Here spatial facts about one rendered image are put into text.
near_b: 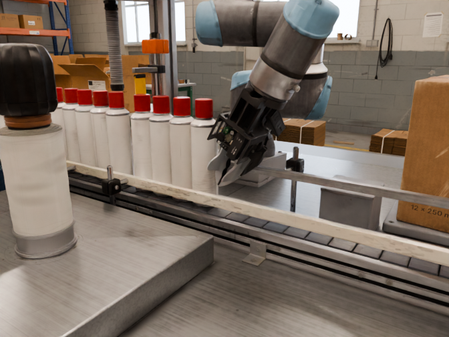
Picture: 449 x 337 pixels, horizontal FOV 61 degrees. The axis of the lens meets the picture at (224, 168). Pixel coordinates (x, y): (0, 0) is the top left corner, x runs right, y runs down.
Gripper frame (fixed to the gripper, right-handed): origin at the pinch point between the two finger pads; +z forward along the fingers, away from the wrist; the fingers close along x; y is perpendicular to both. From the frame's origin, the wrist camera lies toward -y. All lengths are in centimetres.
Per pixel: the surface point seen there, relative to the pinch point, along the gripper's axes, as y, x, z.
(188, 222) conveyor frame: 5.9, 0.2, 8.9
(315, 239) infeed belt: 4.0, 20.3, -5.3
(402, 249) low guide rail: 4.7, 30.0, -13.7
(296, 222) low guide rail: 4.7, 16.3, -5.8
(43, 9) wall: -477, -732, 289
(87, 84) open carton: -105, -152, 83
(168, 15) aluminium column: -14.8, -37.3, -14.9
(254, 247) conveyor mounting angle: 6.2, 13.4, 2.3
